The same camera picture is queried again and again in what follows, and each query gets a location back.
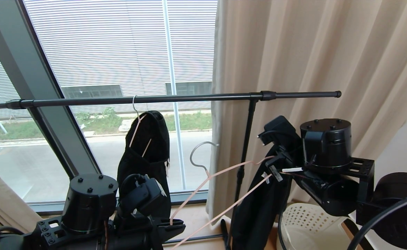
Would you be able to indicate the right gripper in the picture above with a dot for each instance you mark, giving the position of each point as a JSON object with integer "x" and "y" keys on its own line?
{"x": 335, "y": 196}

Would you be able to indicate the black clothes rack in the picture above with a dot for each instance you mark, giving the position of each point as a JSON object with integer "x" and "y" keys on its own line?
{"x": 189, "y": 98}

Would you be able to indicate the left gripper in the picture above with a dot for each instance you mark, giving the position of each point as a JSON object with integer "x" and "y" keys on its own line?
{"x": 137, "y": 236}

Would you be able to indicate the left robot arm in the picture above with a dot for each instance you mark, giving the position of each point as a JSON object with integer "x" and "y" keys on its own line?
{"x": 89, "y": 201}

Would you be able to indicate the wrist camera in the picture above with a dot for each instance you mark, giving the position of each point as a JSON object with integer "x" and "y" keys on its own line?
{"x": 144, "y": 198}
{"x": 280, "y": 130}

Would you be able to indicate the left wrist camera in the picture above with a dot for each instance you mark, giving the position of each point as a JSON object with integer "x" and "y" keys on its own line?
{"x": 144, "y": 198}

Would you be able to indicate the black garment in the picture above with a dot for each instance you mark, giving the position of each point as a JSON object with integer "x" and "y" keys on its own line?
{"x": 137, "y": 173}
{"x": 255, "y": 215}

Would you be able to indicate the pink clothes hanger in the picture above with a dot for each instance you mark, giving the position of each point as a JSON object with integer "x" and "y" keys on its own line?
{"x": 224, "y": 170}
{"x": 134, "y": 133}

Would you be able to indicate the beige curtain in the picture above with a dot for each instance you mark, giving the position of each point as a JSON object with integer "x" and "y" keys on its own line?
{"x": 311, "y": 52}
{"x": 2, "y": 201}

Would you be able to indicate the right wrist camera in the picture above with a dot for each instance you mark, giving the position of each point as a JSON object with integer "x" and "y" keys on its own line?
{"x": 280, "y": 130}

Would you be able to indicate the window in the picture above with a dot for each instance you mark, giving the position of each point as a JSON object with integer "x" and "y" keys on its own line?
{"x": 102, "y": 45}

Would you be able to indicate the white laundry basket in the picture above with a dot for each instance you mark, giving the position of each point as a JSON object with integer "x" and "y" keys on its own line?
{"x": 311, "y": 222}

